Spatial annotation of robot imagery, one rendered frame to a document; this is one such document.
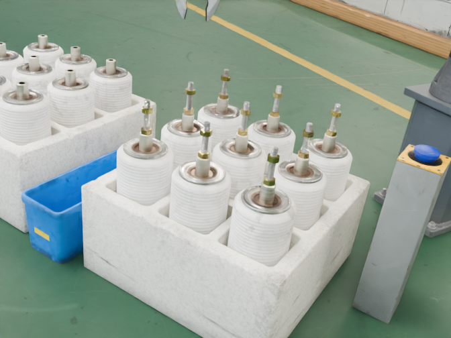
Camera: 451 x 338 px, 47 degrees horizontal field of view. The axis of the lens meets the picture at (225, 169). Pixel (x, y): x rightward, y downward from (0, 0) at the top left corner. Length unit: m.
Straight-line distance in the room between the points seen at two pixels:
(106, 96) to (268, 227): 0.59
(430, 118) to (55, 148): 0.80
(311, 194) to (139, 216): 0.28
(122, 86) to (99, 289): 0.47
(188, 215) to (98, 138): 0.40
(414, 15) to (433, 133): 1.96
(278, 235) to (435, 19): 2.41
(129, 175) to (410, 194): 0.45
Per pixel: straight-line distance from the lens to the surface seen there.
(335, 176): 0.95
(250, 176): 0.89
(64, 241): 1.00
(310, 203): 0.85
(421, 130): 1.25
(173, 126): 0.96
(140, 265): 0.90
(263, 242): 0.76
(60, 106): 1.13
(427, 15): 3.09
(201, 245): 0.78
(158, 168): 0.85
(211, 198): 0.79
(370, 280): 0.96
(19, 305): 0.96
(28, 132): 1.07
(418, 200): 0.86
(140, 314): 0.93
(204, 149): 0.80
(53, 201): 1.08
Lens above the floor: 0.66
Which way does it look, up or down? 29 degrees down
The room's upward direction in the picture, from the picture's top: 7 degrees clockwise
